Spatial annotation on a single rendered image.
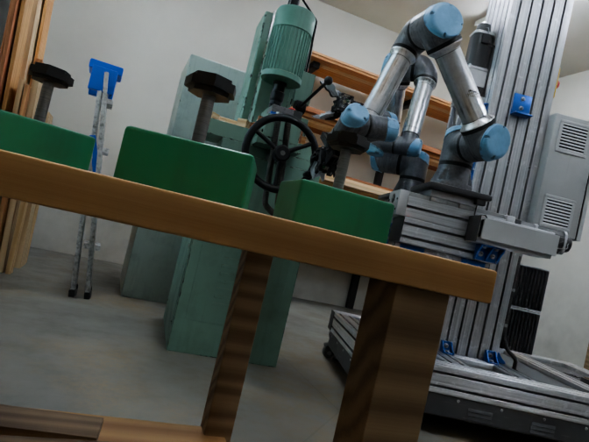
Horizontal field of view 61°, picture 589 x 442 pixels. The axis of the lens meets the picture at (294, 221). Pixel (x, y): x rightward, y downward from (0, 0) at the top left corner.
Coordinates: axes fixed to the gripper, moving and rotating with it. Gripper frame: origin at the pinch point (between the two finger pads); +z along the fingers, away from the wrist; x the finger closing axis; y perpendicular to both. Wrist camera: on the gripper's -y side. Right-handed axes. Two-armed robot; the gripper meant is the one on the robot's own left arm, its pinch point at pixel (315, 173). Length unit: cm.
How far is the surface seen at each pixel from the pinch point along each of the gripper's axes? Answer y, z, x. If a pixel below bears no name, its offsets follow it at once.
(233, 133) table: -22.2, 15.2, -27.8
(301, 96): -66, 27, 4
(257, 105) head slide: -52, 26, -17
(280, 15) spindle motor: -75, -4, -17
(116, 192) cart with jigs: 94, -107, -55
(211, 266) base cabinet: 22, 42, -26
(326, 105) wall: -231, 179, 83
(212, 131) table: -21.4, 15.8, -35.8
